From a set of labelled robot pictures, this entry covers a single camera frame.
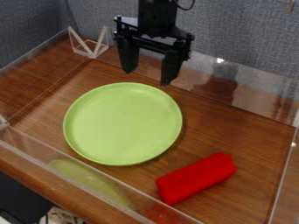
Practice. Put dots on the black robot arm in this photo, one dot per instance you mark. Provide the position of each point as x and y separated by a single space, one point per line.
152 10

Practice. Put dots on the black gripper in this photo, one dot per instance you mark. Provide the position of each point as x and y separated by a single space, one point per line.
156 37

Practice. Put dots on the red block carrot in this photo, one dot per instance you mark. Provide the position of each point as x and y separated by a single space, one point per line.
181 184

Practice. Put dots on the green round plate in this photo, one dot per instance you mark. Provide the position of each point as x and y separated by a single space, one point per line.
124 124

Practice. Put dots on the clear acrylic corner bracket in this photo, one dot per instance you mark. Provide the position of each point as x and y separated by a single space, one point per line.
88 47

